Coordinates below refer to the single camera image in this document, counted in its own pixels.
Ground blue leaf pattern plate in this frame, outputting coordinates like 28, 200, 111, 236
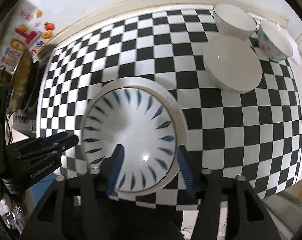
81, 88, 176, 193

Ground white plate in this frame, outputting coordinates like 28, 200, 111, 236
81, 77, 187, 196

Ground plain white bowl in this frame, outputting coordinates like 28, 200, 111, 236
203, 34, 262, 94

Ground white bowl coloured dots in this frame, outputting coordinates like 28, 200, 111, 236
258, 21, 293, 62

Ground white bowl dark rim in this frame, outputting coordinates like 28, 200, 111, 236
213, 3, 257, 40

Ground dark wok pan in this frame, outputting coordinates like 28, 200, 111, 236
8, 49, 37, 113

